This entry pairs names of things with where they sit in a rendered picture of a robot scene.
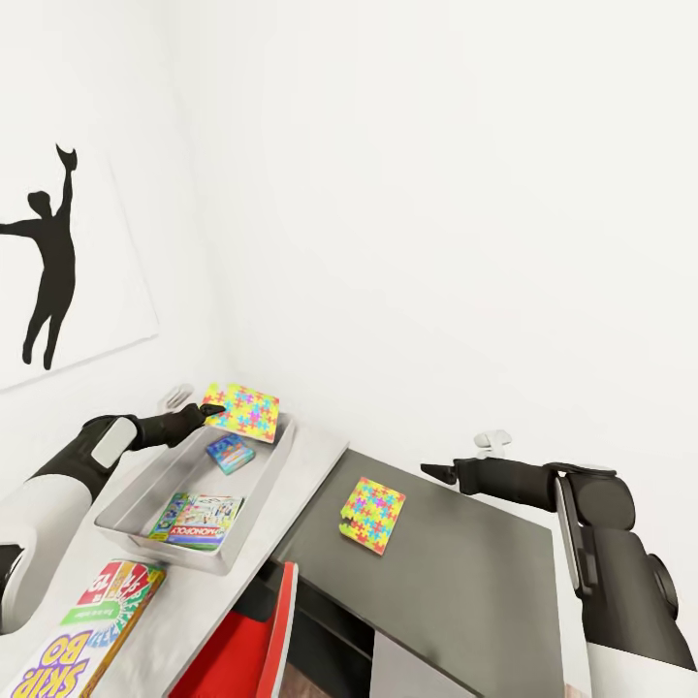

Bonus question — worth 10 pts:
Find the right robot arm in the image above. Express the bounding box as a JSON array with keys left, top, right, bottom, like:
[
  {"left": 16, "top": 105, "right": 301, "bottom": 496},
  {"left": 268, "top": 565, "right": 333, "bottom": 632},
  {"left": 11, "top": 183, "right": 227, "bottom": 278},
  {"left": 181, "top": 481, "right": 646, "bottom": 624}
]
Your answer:
[{"left": 421, "top": 428, "right": 698, "bottom": 698}]

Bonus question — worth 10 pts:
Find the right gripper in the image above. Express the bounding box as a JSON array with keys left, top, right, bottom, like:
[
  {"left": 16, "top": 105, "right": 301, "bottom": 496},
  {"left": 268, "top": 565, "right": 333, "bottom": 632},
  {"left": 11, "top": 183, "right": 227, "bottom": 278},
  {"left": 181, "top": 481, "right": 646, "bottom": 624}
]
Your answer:
[{"left": 421, "top": 457, "right": 524, "bottom": 504}]

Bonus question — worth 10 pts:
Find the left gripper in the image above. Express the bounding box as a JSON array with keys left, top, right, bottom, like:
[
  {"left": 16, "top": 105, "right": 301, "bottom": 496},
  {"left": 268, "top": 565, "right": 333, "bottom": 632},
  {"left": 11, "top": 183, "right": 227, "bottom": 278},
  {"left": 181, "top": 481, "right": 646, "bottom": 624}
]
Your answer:
[{"left": 156, "top": 403, "right": 225, "bottom": 449}]

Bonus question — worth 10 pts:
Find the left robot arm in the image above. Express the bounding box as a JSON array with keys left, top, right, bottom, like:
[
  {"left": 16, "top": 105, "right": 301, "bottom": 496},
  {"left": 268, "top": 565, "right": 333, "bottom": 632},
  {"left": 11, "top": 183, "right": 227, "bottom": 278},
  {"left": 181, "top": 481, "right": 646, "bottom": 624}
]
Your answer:
[{"left": 0, "top": 383, "right": 225, "bottom": 635}]

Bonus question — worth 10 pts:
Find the jigsaw puzzle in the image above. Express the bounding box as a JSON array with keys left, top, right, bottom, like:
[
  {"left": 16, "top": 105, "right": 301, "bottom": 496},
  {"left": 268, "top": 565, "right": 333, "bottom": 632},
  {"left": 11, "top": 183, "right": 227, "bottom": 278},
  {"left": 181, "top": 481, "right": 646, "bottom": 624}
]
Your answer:
[
  {"left": 203, "top": 383, "right": 279, "bottom": 442},
  {"left": 340, "top": 478, "right": 404, "bottom": 555}
]

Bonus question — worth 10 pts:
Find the board game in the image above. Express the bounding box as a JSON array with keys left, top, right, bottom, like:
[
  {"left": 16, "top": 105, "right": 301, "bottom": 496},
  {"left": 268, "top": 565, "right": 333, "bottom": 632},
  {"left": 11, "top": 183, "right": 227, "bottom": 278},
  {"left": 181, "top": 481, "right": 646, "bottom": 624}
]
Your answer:
[
  {"left": 0, "top": 558, "right": 167, "bottom": 698},
  {"left": 207, "top": 433, "right": 254, "bottom": 475},
  {"left": 149, "top": 492, "right": 244, "bottom": 551}
]

